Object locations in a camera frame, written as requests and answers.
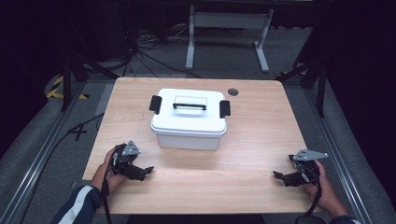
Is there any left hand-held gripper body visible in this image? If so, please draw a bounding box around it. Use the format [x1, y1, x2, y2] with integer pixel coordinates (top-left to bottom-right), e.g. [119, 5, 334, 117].
[110, 139, 142, 179]

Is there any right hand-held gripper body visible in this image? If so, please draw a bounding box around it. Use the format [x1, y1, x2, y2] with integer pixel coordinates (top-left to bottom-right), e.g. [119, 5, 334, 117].
[288, 148, 330, 185]

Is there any person's right hand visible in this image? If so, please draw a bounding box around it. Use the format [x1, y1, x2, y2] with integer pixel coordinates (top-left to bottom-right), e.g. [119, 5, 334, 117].
[303, 160, 347, 216]

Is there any person's left hand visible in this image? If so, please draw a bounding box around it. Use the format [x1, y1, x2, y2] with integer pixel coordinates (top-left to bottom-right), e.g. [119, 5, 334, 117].
[91, 147, 129, 196]

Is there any black round object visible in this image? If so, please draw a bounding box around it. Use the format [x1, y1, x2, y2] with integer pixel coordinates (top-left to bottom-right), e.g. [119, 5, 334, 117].
[294, 214, 327, 224]

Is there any white plastic storage box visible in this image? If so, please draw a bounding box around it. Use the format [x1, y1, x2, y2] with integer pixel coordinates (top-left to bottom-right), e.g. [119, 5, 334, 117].
[151, 123, 227, 152]

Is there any black tripod stand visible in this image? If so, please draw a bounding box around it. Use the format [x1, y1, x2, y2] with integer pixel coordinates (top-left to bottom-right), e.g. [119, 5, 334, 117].
[276, 57, 329, 119]
[60, 50, 120, 113]

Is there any yellow black floor tape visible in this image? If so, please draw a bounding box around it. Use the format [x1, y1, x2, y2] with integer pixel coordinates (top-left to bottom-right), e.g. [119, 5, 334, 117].
[45, 75, 91, 101]

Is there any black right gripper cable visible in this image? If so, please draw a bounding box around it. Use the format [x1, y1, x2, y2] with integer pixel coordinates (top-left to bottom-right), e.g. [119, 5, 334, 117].
[295, 162, 323, 217]

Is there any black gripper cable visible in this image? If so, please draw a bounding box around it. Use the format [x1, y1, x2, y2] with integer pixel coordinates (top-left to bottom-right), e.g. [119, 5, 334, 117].
[295, 162, 323, 217]
[100, 152, 120, 224]

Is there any aluminium floor rail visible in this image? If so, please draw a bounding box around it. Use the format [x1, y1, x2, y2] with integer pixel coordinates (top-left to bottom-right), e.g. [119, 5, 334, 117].
[302, 88, 376, 224]
[0, 79, 89, 224]

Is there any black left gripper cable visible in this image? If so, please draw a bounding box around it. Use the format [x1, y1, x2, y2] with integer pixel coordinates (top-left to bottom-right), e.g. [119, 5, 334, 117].
[100, 152, 120, 224]

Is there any white box lid black handle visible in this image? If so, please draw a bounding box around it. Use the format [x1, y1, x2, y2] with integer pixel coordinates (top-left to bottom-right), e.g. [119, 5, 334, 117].
[148, 88, 232, 137]

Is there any long black floor cable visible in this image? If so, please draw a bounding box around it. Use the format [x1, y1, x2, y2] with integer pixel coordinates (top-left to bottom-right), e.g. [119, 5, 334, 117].
[18, 112, 106, 224]

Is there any bundle of black floor cables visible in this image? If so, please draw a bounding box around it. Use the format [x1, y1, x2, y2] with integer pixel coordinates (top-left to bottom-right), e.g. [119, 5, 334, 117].
[120, 22, 205, 79]

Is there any white metal table frame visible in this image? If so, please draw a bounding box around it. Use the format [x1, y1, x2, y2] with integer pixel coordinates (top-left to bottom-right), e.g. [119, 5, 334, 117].
[185, 4, 276, 74]

